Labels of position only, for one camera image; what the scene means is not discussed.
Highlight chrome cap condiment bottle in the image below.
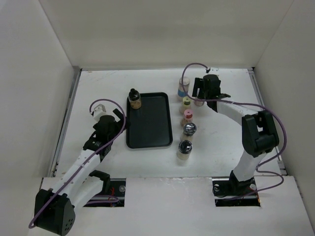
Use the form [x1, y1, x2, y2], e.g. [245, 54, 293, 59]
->
[180, 122, 197, 142]

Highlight black round cap bottle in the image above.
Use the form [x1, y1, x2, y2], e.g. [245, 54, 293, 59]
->
[177, 140, 192, 160]

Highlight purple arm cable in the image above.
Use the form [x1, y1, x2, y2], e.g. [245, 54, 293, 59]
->
[181, 62, 287, 205]
[28, 98, 127, 229]

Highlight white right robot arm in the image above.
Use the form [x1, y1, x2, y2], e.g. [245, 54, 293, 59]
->
[192, 74, 279, 197]

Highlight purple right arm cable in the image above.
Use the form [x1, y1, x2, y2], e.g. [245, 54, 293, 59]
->
[181, 62, 287, 205]

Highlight blue label silver lid bottle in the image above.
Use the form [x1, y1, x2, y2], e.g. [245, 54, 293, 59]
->
[177, 76, 190, 101]

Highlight yellow cap condiment bottle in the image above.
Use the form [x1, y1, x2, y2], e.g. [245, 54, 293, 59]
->
[179, 96, 191, 114]

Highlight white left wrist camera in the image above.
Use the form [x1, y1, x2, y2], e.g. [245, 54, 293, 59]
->
[91, 104, 107, 122]

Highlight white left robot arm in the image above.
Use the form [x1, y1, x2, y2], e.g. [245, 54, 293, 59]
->
[29, 109, 127, 236]

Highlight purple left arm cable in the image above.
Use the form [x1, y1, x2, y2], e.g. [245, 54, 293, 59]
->
[28, 98, 127, 229]

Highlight black rectangular plastic tray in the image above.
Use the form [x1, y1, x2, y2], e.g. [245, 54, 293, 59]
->
[126, 92, 173, 149]

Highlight small black knob cap bottle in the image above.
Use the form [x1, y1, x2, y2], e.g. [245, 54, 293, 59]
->
[128, 88, 142, 110]

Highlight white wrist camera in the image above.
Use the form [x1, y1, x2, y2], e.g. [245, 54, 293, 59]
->
[206, 67, 220, 76]
[91, 104, 107, 122]

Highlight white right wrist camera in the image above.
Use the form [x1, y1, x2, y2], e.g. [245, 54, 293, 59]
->
[206, 67, 220, 76]

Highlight pink cap condiment bottle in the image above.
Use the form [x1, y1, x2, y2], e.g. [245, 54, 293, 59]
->
[181, 109, 193, 126]

